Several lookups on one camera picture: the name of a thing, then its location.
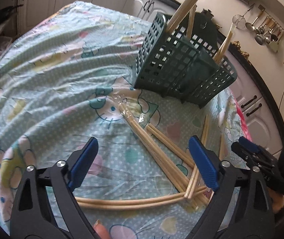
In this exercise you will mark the chopstick pair basket right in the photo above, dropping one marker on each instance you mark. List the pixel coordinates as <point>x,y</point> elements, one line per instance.
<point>223,48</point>

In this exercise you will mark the left hand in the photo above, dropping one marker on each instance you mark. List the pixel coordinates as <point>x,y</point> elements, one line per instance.
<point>101,230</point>

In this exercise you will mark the mesh strainer hanging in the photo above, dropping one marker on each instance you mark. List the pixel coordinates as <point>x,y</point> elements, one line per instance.
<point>239,20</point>

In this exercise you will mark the right hand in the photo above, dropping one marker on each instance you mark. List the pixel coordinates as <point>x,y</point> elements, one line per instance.
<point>277,200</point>

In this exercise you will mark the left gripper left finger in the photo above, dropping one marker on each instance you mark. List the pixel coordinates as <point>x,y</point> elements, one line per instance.
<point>32,216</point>

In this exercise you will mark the long wooden chopstick pair front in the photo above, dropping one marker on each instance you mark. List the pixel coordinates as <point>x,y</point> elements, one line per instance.
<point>130,204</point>

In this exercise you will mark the wooden chopstick pair on table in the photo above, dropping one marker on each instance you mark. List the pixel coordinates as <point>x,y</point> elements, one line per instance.
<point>170,145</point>

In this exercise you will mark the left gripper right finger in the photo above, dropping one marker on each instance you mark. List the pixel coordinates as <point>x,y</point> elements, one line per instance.
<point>240,206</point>

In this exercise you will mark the ginger roots on counter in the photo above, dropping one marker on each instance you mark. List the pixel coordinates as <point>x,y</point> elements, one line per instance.
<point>238,47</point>

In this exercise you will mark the green plastic utensil basket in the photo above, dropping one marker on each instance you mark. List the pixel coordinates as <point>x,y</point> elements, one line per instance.
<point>175,66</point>

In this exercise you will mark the chopstick pair in basket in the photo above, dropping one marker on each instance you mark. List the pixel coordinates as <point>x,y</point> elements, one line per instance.
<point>188,7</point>

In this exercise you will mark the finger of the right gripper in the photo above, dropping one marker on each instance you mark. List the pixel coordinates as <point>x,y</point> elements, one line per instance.
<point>248,146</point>

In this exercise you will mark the hanging ladles and utensils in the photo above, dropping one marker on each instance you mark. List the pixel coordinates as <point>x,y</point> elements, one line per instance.
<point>269,32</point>

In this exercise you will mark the hello kitty tablecloth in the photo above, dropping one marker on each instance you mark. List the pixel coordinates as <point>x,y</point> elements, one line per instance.
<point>61,84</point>

